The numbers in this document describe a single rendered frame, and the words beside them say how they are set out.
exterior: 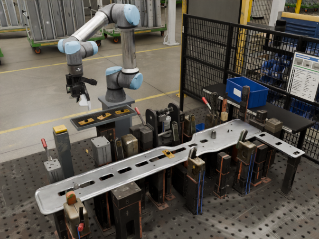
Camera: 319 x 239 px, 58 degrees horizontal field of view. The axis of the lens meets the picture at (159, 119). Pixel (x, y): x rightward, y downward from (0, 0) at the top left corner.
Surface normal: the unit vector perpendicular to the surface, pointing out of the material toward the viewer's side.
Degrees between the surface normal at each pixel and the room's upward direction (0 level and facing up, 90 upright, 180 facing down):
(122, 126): 90
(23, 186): 0
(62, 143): 90
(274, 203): 0
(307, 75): 90
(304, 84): 90
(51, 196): 0
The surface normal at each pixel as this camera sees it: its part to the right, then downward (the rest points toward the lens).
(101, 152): 0.54, 0.39
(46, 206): 0.00, -0.89
